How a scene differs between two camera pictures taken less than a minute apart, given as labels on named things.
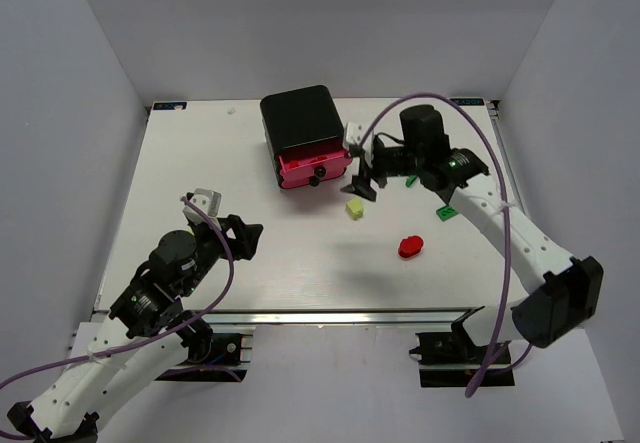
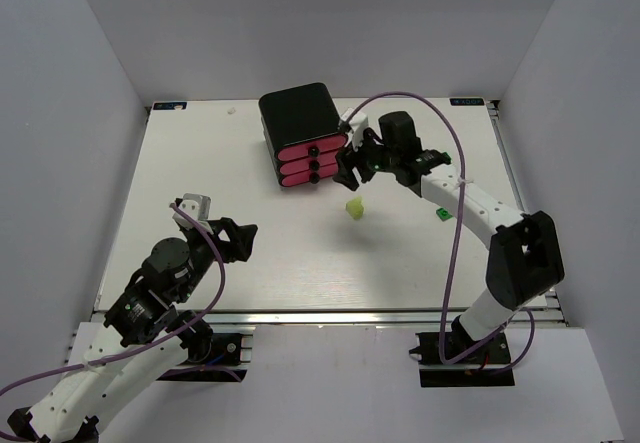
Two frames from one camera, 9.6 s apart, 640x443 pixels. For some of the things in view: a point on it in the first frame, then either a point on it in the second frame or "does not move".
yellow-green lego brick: [355, 208] does not move
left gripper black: [228, 238] does not move
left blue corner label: [169, 105] does not move
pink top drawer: [313, 163] to [312, 149]
